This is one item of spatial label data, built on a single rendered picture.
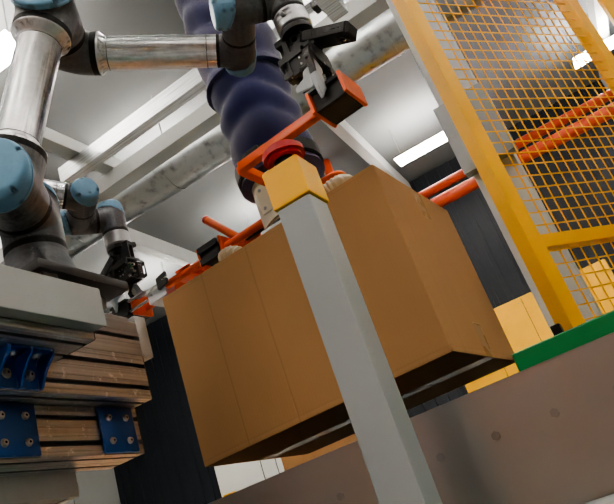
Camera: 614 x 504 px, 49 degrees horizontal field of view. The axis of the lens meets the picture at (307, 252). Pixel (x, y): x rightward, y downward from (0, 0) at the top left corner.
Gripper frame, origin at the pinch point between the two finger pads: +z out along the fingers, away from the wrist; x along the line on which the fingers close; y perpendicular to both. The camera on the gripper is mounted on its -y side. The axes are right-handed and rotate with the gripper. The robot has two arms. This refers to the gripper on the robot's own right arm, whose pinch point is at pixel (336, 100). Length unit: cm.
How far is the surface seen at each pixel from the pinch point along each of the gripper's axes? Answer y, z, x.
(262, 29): 19, -49, -22
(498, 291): 222, -231, -1061
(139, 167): 213, -190, -193
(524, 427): -8, 70, 6
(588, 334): -21, 60, -6
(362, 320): 2, 50, 22
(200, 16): 31, -59, -15
